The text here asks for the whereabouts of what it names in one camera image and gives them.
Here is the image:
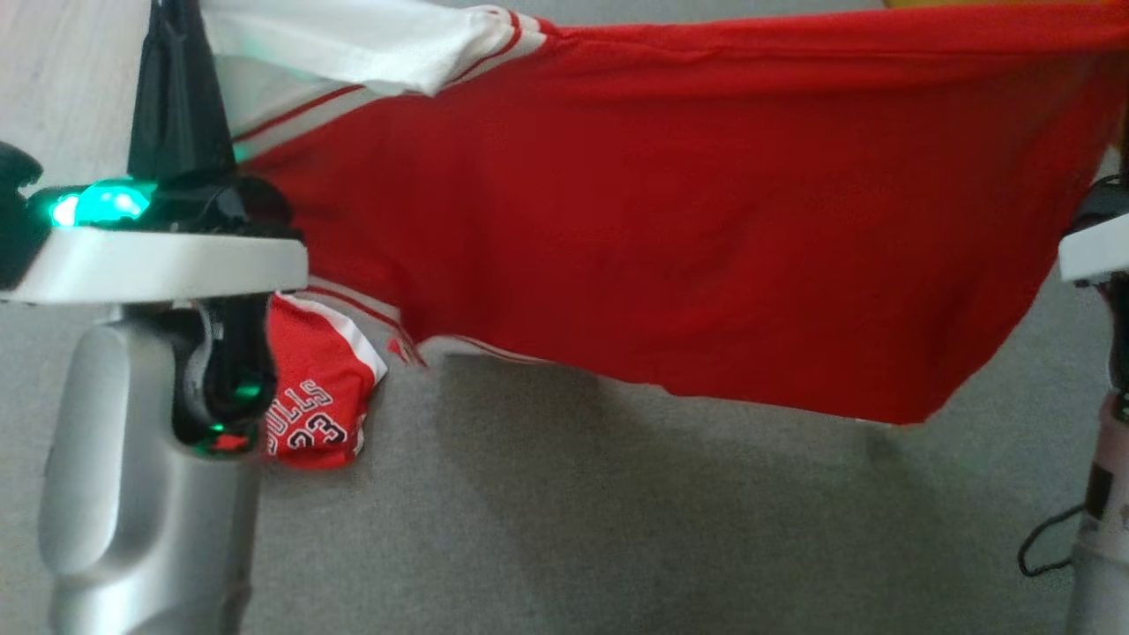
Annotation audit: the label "black cable with teal plug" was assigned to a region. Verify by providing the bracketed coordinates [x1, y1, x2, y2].
[1017, 501, 1088, 579]

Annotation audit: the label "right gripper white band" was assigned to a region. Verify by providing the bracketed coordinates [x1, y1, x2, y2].
[1058, 176, 1129, 283]

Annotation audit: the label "red Bulls 23 shorts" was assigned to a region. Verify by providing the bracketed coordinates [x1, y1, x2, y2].
[263, 293, 389, 471]

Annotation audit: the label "grey sofa seat cushion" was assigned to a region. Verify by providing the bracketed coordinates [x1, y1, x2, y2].
[0, 146, 1129, 635]

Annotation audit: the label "red jersey with white trim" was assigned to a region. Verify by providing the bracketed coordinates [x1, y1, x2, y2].
[198, 0, 1129, 426]

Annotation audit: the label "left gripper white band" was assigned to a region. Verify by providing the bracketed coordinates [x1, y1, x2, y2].
[0, 0, 310, 305]

